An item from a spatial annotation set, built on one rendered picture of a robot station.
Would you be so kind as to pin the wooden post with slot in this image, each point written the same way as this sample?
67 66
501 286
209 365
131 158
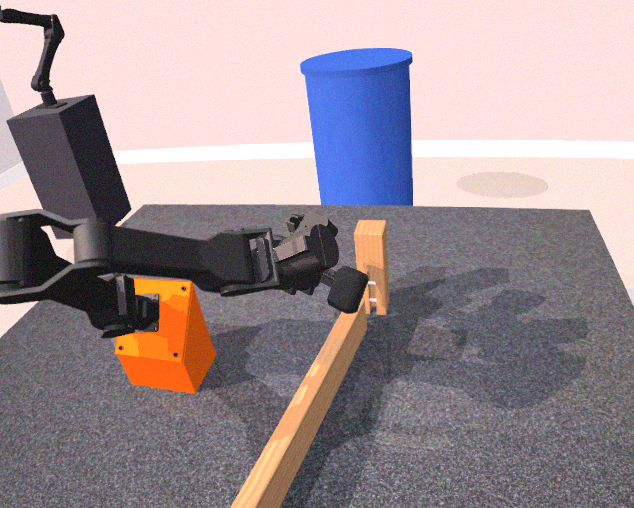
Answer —
372 259

